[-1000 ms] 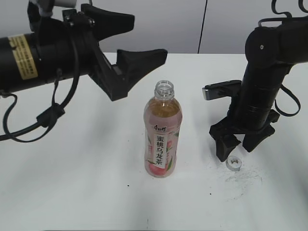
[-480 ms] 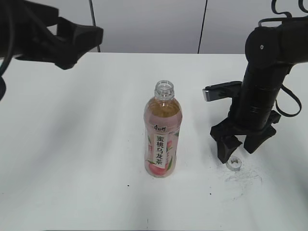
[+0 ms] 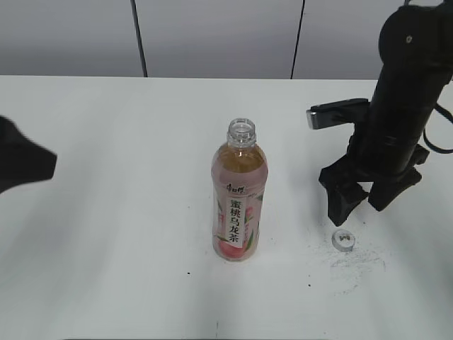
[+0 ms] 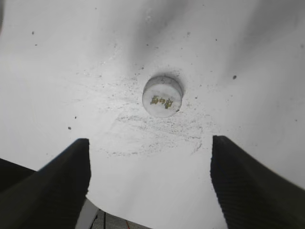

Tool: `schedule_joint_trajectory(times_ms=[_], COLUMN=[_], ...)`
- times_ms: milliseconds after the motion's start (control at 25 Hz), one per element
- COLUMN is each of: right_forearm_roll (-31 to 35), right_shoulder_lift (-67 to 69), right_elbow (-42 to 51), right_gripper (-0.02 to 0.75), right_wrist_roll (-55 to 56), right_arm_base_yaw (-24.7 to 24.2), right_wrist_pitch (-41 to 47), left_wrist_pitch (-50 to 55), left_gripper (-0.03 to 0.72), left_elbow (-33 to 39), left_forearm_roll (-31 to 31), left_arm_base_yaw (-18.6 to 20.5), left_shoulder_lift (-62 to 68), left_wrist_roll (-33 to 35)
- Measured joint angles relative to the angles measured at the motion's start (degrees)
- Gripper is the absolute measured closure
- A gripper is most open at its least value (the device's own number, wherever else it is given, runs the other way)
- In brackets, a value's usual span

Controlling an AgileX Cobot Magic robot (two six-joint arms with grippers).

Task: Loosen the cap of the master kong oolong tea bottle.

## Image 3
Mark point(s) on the peach oolong tea bottle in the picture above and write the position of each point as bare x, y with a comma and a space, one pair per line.
239, 173

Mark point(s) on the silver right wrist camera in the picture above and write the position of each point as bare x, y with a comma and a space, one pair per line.
336, 113

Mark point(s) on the white bottle cap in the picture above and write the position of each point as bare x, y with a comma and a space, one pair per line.
343, 240

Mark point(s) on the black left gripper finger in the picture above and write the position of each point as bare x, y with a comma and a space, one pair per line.
22, 160

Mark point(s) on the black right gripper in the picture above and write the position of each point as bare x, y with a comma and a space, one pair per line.
382, 174

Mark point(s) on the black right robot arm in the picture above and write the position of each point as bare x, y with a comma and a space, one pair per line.
389, 141

